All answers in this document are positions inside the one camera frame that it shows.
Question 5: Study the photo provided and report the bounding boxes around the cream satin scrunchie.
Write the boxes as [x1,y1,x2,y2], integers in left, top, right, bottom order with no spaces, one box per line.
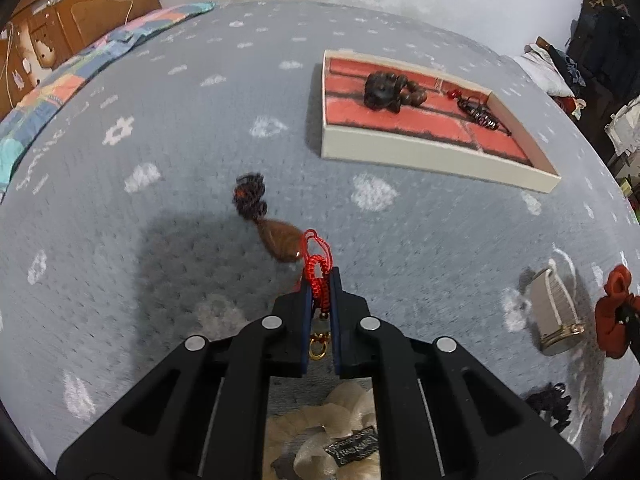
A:
[262,382,381,479]

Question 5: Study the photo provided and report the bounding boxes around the small black hair claw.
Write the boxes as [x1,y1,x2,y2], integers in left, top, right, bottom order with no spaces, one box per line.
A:
[525,382,572,434]

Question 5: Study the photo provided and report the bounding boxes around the red velvet scrunchie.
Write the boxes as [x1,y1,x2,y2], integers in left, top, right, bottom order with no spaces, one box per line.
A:
[594,264,639,359]

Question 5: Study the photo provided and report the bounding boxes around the red cord wooden pendant charm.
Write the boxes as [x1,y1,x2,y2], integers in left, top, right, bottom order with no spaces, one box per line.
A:
[232,174,333,361]

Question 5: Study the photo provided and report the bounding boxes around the black hair tie red beads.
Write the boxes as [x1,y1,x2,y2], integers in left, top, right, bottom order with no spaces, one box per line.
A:
[446,89,512,136]

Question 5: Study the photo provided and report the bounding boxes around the brown wooden bead bracelet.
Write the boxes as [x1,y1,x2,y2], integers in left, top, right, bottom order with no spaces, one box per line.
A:
[362,70,430,115]

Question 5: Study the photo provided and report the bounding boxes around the person's right hand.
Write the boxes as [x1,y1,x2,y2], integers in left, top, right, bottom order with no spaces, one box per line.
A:
[611,385,639,434]

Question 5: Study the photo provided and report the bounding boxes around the grey cloud-pattern blanket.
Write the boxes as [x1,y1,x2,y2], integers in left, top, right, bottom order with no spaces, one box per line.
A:
[1,2,639,468]

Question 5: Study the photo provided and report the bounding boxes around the cream tray brick-pattern lining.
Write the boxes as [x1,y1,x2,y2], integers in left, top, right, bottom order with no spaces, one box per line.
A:
[321,50,561,193]

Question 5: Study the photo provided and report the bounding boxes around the colourful patchwork pillow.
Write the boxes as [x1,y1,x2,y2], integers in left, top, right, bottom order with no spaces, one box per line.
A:
[1,1,216,192]

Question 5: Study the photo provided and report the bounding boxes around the white pillow with clothes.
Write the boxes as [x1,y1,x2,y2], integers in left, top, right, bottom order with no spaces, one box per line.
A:
[513,44,575,98]

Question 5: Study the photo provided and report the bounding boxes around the dark hanging clothes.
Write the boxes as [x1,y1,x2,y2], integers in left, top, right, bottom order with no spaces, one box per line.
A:
[568,6,639,103]

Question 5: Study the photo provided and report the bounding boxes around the brown wooden headboard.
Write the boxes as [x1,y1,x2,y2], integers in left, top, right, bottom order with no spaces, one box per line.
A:
[1,0,160,116]

